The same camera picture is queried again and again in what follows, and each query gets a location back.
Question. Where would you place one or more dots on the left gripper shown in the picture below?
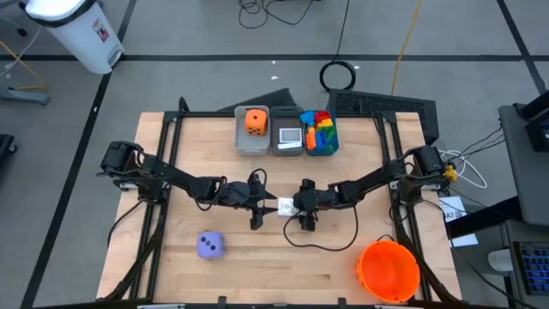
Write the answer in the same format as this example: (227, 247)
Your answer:
(238, 194)

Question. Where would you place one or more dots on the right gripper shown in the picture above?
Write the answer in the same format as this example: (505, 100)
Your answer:
(315, 199)

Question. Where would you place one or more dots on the teal print playing card deck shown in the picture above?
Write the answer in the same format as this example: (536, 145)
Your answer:
(285, 207)

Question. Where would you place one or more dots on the patterned back playing card deck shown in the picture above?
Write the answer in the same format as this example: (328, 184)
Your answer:
(291, 135)

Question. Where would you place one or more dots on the large blue toy block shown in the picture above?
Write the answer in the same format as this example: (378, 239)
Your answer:
(321, 139)

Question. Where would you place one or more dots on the green toy block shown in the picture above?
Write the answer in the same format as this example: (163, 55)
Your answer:
(331, 139)

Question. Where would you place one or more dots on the yellow toy block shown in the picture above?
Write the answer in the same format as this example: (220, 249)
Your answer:
(326, 123)
(311, 129)

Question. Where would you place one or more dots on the orange foam die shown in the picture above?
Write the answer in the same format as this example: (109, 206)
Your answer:
(256, 118)

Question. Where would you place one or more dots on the light blue toy block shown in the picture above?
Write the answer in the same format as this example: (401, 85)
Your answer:
(307, 117)

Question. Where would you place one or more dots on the red toy block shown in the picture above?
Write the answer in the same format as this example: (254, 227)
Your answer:
(323, 115)

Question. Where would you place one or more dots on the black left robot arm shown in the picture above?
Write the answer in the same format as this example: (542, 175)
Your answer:
(171, 173)

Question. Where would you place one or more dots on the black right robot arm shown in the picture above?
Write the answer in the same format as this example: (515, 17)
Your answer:
(369, 182)

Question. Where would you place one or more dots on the white plastic bin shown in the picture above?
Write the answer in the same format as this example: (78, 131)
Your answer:
(253, 146)

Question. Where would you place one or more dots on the grey plastic bin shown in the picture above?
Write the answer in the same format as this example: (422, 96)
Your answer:
(274, 137)

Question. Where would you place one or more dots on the teal plastic bin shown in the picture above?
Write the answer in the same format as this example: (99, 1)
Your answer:
(336, 151)

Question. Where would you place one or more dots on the purple foam die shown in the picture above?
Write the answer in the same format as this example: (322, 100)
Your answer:
(203, 253)

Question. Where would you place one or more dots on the orange pumpkin bucket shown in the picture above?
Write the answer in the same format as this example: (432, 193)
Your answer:
(388, 272)

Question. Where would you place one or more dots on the black perforated panel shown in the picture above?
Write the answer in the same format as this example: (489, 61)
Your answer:
(386, 103)

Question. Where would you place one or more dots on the white printed paper sheet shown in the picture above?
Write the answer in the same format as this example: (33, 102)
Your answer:
(450, 206)

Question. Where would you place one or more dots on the white rounded object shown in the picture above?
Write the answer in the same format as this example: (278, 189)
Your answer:
(501, 260)

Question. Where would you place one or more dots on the grey side cart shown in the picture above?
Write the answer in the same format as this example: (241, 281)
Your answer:
(527, 184)

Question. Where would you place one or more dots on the backlit keyboard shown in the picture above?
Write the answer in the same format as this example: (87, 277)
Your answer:
(534, 268)

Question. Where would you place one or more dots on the white trash can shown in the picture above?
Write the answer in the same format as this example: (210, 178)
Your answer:
(81, 38)

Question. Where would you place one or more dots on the grey stand foot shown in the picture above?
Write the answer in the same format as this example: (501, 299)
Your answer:
(25, 95)

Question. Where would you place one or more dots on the black aluminium table frame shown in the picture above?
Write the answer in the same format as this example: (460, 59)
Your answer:
(197, 114)

